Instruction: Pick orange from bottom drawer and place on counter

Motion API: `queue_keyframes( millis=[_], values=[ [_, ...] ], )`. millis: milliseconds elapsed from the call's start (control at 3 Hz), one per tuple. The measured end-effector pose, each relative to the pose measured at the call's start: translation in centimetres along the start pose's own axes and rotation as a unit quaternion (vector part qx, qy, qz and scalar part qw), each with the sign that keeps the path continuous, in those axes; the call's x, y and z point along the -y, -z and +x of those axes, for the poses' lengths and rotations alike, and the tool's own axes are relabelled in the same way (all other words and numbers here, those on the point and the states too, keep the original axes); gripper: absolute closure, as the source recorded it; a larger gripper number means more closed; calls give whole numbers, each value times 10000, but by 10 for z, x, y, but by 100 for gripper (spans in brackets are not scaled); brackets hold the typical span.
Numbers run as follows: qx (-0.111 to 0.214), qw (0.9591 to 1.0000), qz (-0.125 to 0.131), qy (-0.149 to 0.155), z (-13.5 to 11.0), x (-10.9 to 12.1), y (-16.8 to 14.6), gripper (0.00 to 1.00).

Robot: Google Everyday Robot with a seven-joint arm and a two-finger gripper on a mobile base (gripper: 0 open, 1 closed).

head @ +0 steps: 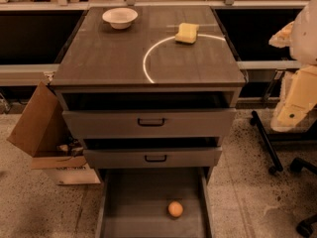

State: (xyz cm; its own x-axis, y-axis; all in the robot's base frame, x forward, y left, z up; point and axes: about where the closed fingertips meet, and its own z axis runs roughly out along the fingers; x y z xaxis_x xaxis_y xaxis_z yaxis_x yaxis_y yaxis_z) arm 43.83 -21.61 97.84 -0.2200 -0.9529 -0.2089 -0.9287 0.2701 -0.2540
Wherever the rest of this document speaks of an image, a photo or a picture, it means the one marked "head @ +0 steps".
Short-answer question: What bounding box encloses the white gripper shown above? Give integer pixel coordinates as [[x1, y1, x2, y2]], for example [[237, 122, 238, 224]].
[[268, 21, 317, 133]]

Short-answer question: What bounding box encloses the orange fruit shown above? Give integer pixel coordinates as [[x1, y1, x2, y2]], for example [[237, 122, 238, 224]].
[[167, 201, 183, 218]]

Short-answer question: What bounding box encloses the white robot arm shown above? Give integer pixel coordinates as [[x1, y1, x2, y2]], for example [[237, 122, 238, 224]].
[[268, 0, 317, 132]]

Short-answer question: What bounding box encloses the top grey drawer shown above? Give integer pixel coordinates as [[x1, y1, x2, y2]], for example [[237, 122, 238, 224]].
[[62, 108, 236, 139]]

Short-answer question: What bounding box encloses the grey drawer cabinet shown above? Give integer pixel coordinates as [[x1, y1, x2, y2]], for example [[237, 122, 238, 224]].
[[50, 5, 247, 238]]

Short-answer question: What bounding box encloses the middle grey drawer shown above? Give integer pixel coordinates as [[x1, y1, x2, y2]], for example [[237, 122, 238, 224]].
[[84, 147, 222, 169]]

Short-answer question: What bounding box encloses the bottom grey open drawer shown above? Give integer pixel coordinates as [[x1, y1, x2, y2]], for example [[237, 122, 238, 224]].
[[95, 168, 213, 238]]

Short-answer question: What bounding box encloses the yellow sponge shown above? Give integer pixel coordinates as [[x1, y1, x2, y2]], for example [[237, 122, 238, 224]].
[[175, 23, 199, 44]]

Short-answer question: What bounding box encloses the black office chair base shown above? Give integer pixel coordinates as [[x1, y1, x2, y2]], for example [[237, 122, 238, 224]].
[[289, 157, 317, 238]]

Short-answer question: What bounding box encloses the white ceramic bowl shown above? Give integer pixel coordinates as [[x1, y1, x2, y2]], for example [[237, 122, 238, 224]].
[[102, 8, 138, 30]]

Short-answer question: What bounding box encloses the brown cardboard box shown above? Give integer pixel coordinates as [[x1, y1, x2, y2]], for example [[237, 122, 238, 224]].
[[7, 82, 100, 185]]

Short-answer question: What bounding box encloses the black top drawer handle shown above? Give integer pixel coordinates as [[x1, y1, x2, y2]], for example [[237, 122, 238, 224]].
[[137, 118, 165, 127]]

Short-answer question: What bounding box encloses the black drawer handle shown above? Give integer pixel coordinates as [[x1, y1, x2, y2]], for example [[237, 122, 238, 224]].
[[137, 118, 165, 127], [145, 155, 167, 163]]

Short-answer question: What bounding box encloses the black middle drawer handle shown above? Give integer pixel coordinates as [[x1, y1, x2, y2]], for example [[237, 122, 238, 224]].
[[145, 155, 167, 163]]

